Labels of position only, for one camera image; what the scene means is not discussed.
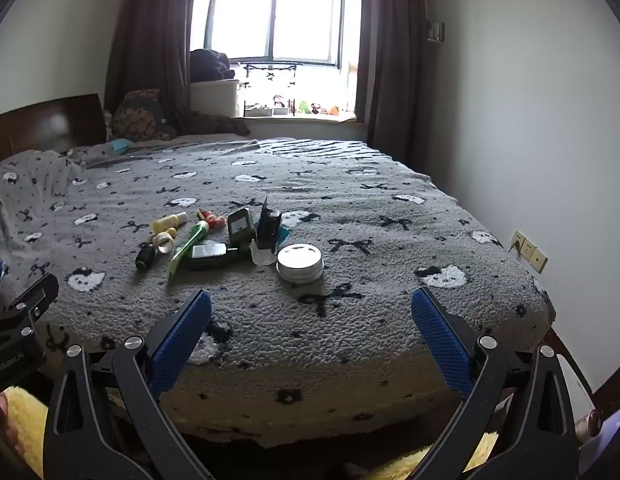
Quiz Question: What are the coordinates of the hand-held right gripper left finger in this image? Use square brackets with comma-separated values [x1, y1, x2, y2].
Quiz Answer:
[44, 289, 215, 480]

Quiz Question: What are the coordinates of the grey printed fleece blanket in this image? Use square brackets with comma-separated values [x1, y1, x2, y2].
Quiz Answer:
[0, 137, 556, 448]

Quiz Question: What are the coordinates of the dark clothes pile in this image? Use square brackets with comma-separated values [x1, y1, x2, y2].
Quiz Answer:
[190, 49, 237, 83]

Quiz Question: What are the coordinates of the brown patterned cushion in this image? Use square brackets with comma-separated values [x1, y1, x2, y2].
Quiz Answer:
[110, 89, 177, 142]

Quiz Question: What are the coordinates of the dark brown curtain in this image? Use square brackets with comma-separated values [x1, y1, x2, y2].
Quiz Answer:
[106, 0, 203, 136]
[357, 0, 458, 171]

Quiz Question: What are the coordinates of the grey printed pillow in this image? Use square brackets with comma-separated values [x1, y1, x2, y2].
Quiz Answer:
[0, 150, 90, 246]

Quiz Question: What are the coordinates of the green tube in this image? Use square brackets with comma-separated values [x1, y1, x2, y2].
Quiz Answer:
[167, 220, 211, 281]

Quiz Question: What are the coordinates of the row of small figurines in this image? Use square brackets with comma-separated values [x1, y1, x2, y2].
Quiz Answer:
[247, 94, 353, 117]

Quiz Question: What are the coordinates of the dark cloth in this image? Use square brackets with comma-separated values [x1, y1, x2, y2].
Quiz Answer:
[177, 110, 251, 137]

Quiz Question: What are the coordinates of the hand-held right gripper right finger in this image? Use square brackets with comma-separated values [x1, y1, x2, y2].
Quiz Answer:
[407, 287, 578, 480]

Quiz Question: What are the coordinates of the wooden headboard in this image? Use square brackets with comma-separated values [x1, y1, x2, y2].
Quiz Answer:
[0, 93, 108, 168]

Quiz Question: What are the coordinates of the dark green box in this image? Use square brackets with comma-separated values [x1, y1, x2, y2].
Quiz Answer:
[227, 208, 257, 247]

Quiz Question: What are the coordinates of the clear plastic cup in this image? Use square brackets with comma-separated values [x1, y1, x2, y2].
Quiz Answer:
[250, 239, 279, 267]

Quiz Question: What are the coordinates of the small yellow bottle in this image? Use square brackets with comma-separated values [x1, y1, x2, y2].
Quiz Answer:
[150, 212, 188, 233]

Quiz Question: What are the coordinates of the black rectangular box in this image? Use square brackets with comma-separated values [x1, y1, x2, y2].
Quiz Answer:
[187, 245, 253, 271]

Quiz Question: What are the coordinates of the black and green bottle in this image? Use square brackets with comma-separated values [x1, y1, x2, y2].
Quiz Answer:
[134, 243, 157, 272]

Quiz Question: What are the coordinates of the black wire rack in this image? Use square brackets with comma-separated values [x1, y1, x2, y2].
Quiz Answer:
[239, 61, 298, 116]

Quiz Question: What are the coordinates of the cream tape roll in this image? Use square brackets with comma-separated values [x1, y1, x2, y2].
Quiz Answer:
[152, 228, 177, 254]

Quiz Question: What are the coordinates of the red small toy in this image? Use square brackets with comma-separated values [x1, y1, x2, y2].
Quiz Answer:
[196, 208, 227, 231]

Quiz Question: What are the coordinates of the black small box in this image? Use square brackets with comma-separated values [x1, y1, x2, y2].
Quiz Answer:
[256, 196, 283, 253]

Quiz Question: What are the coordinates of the window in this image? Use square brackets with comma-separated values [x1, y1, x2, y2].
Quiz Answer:
[192, 0, 363, 68]

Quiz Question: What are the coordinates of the round silver tin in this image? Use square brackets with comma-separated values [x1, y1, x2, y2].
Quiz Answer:
[276, 243, 324, 283]

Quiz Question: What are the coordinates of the white storage box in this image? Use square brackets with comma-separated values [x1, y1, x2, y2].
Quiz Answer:
[191, 79, 239, 118]

